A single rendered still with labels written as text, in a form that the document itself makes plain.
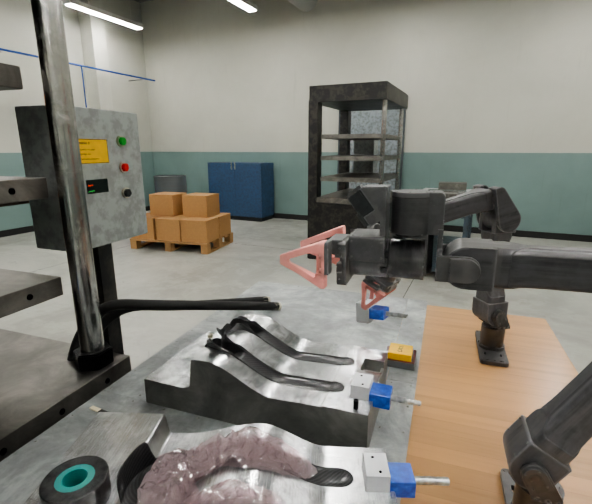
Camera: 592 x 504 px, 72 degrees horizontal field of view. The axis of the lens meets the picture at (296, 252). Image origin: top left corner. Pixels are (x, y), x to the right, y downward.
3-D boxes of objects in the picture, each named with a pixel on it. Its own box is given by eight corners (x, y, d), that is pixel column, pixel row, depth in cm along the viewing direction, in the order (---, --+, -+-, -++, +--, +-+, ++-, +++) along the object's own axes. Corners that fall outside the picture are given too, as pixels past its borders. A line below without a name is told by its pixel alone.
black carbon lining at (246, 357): (357, 366, 94) (358, 328, 92) (340, 406, 80) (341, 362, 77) (224, 342, 106) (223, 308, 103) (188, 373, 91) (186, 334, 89)
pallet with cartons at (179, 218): (233, 241, 615) (231, 192, 596) (207, 254, 538) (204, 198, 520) (164, 236, 648) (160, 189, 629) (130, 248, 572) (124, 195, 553)
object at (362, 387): (420, 408, 80) (422, 384, 79) (419, 424, 75) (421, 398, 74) (354, 395, 84) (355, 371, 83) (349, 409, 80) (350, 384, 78)
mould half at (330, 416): (385, 384, 99) (389, 333, 96) (366, 457, 76) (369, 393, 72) (208, 350, 116) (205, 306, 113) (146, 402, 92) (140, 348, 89)
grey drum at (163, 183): (189, 219, 808) (186, 174, 787) (189, 224, 753) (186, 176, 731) (157, 220, 793) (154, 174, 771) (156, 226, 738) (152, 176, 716)
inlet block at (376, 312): (410, 323, 107) (409, 303, 106) (403, 329, 103) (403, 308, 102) (363, 317, 114) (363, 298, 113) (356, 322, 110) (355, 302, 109)
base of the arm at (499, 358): (483, 336, 107) (513, 340, 105) (477, 309, 126) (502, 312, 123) (480, 363, 109) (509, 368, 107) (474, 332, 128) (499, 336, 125)
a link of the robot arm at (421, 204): (388, 194, 53) (488, 195, 49) (395, 188, 61) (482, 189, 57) (385, 278, 56) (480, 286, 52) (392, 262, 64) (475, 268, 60)
